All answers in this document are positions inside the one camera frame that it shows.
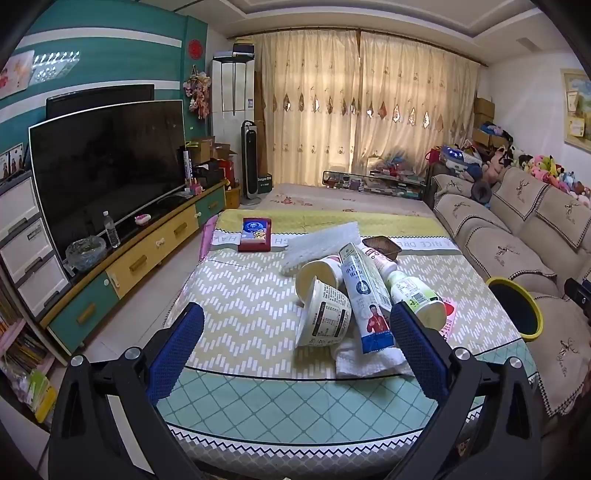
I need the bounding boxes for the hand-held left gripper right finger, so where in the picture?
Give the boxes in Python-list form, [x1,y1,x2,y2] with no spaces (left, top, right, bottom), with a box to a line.
[385,302,543,480]

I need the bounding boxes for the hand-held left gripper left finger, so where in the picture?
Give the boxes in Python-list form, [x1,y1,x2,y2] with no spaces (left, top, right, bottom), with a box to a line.
[48,302,206,480]

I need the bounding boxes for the white tissue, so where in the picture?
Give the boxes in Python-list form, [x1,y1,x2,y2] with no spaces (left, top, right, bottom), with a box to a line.
[330,342,416,380]

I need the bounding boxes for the yellow rimmed trash bin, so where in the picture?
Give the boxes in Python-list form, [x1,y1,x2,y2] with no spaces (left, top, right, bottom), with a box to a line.
[486,276,542,342]

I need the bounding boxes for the white printed milk carton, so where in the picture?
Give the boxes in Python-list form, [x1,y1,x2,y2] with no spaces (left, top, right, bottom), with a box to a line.
[339,242,395,355]

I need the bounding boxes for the white bottle red label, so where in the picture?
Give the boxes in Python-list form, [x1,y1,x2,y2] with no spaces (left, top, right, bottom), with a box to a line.
[360,244,399,278]

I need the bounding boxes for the white bottle green label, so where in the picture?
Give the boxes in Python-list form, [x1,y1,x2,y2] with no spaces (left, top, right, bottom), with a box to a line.
[390,270,448,330]

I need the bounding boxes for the beige sofa with deer covers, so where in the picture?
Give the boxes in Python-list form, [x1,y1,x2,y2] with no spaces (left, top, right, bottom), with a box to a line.
[425,166,591,435]

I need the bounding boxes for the green yellow television cabinet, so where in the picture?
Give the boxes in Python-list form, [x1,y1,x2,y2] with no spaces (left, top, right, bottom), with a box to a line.
[39,178,229,356]

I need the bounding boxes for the printed paper cup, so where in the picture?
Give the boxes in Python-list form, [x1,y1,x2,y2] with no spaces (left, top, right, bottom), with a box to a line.
[295,276,352,348]

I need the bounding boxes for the plain paper cup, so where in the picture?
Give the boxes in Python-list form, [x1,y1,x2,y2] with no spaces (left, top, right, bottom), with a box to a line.
[295,256,345,305]

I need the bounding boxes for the row of plush toys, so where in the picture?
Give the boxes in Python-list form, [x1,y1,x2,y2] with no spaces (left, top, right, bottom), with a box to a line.
[480,143,591,208]

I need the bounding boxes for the clear water bottle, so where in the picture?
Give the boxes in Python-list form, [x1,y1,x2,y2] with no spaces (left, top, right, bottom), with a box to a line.
[102,211,122,249]

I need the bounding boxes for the red tissue box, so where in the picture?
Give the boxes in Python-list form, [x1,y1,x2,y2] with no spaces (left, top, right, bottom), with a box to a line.
[238,217,273,252]

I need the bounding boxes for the white foam wrap sheet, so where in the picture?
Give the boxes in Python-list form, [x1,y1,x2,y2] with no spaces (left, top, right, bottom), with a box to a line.
[281,222,361,278]

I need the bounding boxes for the low bookshelf with books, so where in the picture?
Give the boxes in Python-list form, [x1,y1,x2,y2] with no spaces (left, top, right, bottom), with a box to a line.
[0,295,57,425]

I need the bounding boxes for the glass shelf with books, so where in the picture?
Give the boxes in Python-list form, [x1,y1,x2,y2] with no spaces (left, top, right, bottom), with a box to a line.
[322,168,428,200]

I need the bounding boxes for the white plastic drawer unit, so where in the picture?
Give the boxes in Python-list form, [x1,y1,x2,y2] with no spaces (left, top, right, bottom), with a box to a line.
[0,171,72,320]

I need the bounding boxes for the floral floor mat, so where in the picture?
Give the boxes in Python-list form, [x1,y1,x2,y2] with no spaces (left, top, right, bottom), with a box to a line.
[259,182,435,219]

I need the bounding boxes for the large flat screen television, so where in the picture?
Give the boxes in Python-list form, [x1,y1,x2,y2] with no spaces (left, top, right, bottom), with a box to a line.
[28,99,188,265]

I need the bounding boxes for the open cardboard boxes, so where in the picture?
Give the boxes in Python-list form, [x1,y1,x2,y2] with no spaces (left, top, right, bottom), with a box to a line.
[185,137,238,177]

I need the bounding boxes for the black tower fan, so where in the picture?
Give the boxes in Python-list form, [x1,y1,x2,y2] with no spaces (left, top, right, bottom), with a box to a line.
[241,120,265,206]

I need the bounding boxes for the stack of cardboard boxes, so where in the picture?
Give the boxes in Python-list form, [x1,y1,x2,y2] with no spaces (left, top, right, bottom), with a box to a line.
[473,97,497,148]

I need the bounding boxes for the beige embroidered curtain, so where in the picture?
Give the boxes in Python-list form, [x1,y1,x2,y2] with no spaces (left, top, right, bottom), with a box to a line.
[358,30,483,185]
[252,28,362,185]

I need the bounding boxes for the framed photo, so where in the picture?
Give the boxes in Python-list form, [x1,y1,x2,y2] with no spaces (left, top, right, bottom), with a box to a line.
[0,143,25,181]

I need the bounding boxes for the white standing air conditioner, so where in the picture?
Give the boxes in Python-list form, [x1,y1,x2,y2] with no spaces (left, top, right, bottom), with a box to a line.
[211,52,256,188]

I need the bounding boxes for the hanging flower decoration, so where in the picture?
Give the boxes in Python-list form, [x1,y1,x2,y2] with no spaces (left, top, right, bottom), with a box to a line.
[183,65,212,120]

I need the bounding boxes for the framed wall picture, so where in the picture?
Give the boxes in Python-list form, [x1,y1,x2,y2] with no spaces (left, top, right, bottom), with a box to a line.
[560,68,591,153]

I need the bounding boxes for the mirror wall stickers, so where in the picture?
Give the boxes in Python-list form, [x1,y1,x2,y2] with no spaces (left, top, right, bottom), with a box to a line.
[28,51,81,86]

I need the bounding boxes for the pink wall poster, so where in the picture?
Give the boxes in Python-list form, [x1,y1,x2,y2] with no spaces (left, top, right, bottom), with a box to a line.
[0,50,35,100]

